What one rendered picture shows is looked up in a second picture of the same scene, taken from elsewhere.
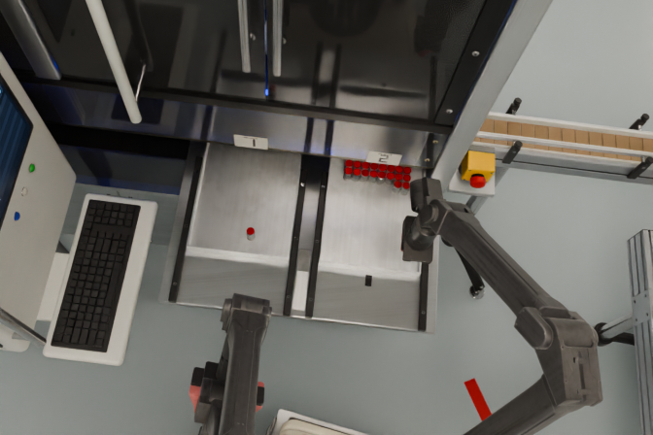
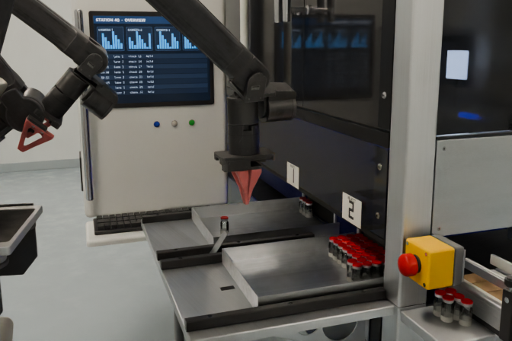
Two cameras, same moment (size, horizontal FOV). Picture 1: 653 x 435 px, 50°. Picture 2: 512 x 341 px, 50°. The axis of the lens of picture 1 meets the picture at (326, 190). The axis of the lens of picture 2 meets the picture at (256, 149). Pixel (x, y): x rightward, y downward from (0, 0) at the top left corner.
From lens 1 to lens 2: 1.74 m
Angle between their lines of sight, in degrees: 74
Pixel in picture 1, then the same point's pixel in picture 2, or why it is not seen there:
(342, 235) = (266, 266)
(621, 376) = not seen: outside the picture
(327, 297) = (190, 272)
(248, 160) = (295, 221)
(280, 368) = not seen: outside the picture
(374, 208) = (316, 274)
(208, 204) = (238, 217)
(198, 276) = (171, 225)
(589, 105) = not seen: outside the picture
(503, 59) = not seen: outside the picture
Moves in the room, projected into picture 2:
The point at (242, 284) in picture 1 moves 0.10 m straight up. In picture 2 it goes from (177, 239) to (175, 202)
